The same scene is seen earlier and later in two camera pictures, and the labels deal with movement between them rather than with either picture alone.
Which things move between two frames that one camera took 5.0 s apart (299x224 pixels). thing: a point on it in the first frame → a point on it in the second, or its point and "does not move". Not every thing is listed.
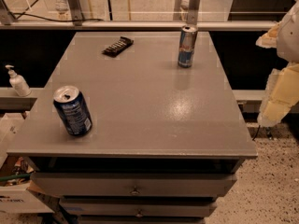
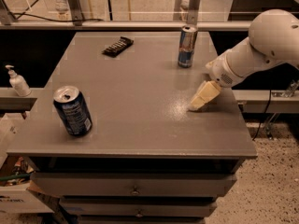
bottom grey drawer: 140,219 does not move
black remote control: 119,47 does not move
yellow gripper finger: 281,94 → 226,71
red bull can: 187,46 does not move
